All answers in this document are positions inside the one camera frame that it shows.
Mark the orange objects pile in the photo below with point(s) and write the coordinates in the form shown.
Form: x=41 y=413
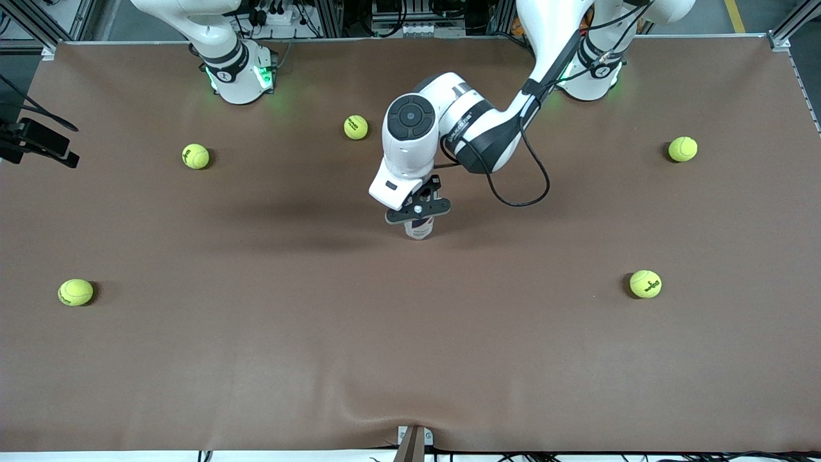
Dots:
x=583 y=25

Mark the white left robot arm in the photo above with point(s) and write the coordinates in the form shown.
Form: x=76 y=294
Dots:
x=410 y=115

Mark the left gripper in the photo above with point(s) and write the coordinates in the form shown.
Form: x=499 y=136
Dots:
x=431 y=187

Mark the white power strip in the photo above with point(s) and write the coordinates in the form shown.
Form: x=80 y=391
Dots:
x=279 y=16

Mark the white terminal block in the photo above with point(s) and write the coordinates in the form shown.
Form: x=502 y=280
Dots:
x=417 y=29

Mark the aluminium frame post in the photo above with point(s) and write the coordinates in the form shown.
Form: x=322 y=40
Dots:
x=38 y=29
x=786 y=32

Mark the yellow tennis ball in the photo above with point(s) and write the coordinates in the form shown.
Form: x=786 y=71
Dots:
x=195 y=156
x=76 y=292
x=355 y=127
x=645 y=283
x=682 y=149

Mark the brown table mat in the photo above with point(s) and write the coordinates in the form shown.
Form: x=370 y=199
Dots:
x=410 y=321

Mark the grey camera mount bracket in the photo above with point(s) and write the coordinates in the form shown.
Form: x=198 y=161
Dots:
x=414 y=443

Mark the clear tennis ball can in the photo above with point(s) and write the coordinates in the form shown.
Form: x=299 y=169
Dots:
x=420 y=230

